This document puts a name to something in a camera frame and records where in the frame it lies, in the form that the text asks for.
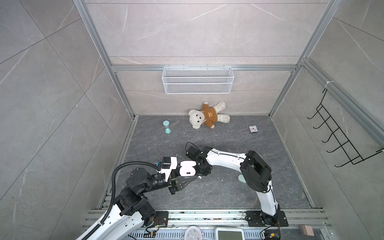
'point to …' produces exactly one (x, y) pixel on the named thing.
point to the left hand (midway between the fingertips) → (193, 170)
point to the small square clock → (253, 128)
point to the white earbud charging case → (187, 169)
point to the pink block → (306, 230)
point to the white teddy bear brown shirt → (208, 115)
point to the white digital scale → (229, 233)
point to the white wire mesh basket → (197, 80)
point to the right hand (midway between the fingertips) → (197, 173)
